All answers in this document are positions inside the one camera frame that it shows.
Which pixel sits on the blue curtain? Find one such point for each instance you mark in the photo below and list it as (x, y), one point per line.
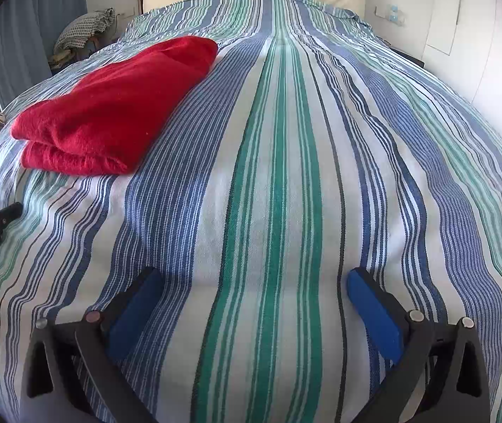
(26, 39)

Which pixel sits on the striped blue green bedspread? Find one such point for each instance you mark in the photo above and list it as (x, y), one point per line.
(277, 207)

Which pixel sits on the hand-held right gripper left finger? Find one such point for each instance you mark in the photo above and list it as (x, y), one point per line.
(134, 317)

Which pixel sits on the grey knitted cloth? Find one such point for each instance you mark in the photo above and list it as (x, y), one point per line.
(81, 28)

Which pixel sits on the white wardrobe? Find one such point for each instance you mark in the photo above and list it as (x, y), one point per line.
(484, 44)

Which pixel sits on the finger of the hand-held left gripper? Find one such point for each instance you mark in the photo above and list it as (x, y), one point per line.
(9, 211)

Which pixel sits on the dark nightstand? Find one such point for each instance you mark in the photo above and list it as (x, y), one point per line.
(409, 56)

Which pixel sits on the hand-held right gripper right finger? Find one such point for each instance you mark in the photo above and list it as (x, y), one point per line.
(376, 313)

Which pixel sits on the red sweater with white figure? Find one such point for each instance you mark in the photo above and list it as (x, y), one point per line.
(110, 110)

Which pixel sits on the white wall socket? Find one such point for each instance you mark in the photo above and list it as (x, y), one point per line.
(391, 12)

